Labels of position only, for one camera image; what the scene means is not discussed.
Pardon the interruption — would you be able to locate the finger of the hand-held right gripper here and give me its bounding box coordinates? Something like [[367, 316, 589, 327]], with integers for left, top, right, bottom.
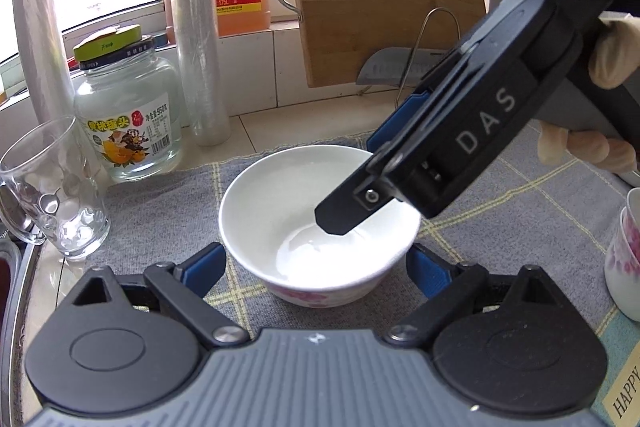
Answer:
[[366, 89, 437, 154], [315, 41, 494, 237]]

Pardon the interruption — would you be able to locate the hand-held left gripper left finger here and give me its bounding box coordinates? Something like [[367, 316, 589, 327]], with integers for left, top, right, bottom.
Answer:
[[72, 242, 251, 348]]

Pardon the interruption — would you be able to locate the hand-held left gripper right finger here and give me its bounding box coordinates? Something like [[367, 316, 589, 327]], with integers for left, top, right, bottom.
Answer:
[[385, 243, 576, 350]]

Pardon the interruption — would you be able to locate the person's right hand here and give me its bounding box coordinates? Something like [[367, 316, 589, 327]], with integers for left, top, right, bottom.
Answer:
[[537, 16, 640, 175]]

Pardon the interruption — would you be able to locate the grey checked table mat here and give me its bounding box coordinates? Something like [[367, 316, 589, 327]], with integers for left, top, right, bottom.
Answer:
[[85, 127, 640, 427]]

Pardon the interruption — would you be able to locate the clear glass mug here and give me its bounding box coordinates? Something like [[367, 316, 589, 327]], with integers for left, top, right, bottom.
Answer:
[[0, 116, 111, 262]]

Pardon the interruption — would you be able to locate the glass jar yellow-green lid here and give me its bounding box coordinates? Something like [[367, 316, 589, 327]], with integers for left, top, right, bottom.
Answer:
[[72, 25, 183, 182]]

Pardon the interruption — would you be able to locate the clear plastic wrap roll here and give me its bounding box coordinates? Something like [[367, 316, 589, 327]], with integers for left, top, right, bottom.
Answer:
[[170, 0, 232, 146]]

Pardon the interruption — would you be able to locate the grey plastic wrap roll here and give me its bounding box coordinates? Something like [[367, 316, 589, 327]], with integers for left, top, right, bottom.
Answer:
[[11, 0, 76, 122]]

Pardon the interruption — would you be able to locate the black-handled kitchen knife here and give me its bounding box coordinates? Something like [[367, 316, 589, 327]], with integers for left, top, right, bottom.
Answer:
[[356, 48, 446, 88]]

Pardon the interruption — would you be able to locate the metal wire rack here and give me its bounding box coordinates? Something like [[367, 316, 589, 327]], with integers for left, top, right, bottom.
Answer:
[[357, 8, 463, 108]]

